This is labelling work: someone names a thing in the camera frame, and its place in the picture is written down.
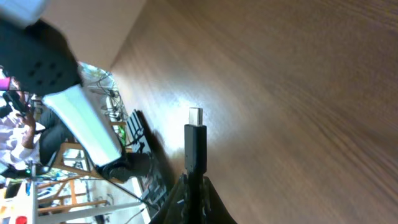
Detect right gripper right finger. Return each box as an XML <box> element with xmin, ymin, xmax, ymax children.
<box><xmin>201</xmin><ymin>177</ymin><xmax>237</xmax><ymax>224</ymax></box>

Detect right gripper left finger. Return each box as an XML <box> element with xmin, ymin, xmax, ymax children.
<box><xmin>150</xmin><ymin>174</ymin><xmax>187</xmax><ymax>224</ymax></box>

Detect black USB charger cable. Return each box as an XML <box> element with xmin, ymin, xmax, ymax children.
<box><xmin>183</xmin><ymin>107</ymin><xmax>208</xmax><ymax>224</ymax></box>

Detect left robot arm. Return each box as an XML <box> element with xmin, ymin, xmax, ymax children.
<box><xmin>1</xmin><ymin>1</ymin><xmax>152</xmax><ymax>182</ymax></box>

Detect black keyboard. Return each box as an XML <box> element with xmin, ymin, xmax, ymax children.
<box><xmin>126</xmin><ymin>110</ymin><xmax>172</xmax><ymax>217</ymax></box>

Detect wooden chair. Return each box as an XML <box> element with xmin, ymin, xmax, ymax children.
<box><xmin>35</xmin><ymin>138</ymin><xmax>113</xmax><ymax>216</ymax></box>

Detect seated person in background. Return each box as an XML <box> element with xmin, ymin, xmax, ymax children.
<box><xmin>1</xmin><ymin>109</ymin><xmax>73</xmax><ymax>170</ymax></box>

